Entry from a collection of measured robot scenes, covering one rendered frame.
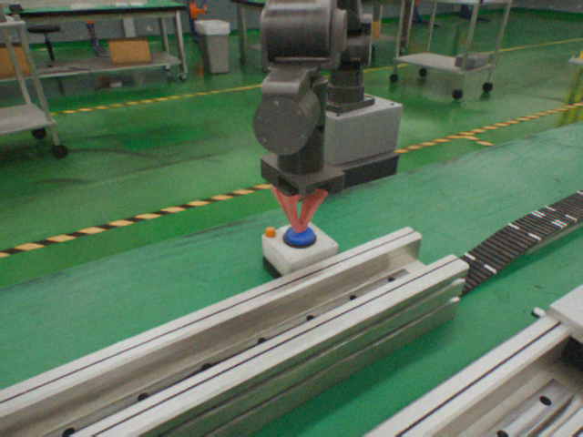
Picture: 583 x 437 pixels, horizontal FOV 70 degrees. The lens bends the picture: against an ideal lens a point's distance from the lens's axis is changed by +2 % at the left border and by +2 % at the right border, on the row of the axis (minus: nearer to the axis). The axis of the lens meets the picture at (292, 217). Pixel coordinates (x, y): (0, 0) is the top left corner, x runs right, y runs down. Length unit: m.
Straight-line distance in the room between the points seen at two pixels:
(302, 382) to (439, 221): 0.43
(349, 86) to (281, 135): 0.57
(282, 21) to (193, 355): 0.34
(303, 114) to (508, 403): 0.32
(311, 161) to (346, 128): 0.44
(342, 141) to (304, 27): 0.51
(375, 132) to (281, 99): 0.61
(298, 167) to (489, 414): 0.31
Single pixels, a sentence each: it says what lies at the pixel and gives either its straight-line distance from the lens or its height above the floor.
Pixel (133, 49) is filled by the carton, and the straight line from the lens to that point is 5.15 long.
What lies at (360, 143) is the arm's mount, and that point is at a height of 0.82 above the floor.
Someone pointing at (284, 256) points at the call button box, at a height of 0.84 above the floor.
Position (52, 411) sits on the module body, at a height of 0.84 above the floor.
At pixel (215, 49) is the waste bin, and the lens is 5.40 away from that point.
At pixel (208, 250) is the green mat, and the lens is 0.67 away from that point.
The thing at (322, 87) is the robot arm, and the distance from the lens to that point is 0.47.
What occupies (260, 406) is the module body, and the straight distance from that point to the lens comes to 0.43.
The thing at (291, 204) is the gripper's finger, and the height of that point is 0.91.
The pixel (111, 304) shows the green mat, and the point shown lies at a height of 0.78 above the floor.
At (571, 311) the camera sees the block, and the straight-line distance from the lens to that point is 0.50.
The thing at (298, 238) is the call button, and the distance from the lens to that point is 0.55.
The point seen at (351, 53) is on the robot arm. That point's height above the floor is 1.01.
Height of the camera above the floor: 1.17
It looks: 32 degrees down
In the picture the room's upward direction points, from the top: straight up
